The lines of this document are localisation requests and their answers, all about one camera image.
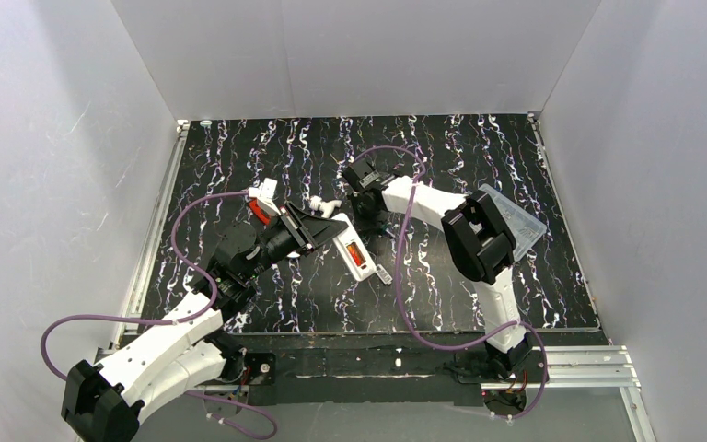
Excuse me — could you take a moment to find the white remote control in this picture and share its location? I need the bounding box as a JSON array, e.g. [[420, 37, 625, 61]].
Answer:
[[331, 213, 377, 282]]

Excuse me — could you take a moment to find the orange battery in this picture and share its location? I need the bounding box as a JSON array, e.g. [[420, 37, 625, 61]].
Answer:
[[346, 242, 366, 269]]

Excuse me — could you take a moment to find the white battery cover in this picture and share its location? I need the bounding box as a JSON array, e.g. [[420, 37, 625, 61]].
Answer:
[[376, 264, 393, 285]]

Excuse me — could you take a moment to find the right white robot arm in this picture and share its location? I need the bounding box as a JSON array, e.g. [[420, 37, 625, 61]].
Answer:
[[342, 159, 530, 377]]

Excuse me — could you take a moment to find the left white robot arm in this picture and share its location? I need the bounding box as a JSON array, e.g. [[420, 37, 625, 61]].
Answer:
[[61, 203, 350, 441]]

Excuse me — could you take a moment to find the white plastic faucet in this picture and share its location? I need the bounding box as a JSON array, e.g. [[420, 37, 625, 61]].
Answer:
[[308, 195, 342, 218]]

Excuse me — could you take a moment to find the clear plastic screw box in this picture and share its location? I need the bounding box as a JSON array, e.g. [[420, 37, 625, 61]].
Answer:
[[480, 184, 548, 262]]

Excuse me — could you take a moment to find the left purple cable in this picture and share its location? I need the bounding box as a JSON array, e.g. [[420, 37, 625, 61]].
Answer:
[[40, 190, 280, 440]]

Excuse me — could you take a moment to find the red handled adjustable wrench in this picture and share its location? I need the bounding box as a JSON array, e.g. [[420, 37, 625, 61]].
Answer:
[[248, 199, 271, 226]]

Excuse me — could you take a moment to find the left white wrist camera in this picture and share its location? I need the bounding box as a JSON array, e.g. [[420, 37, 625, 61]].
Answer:
[[248, 178, 279, 217]]

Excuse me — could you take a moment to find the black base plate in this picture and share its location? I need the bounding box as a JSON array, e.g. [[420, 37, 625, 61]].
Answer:
[[197, 332, 545, 407]]

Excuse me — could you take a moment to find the aluminium frame rail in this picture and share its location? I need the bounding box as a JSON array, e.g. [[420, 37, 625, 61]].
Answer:
[[452, 345, 641, 390]]

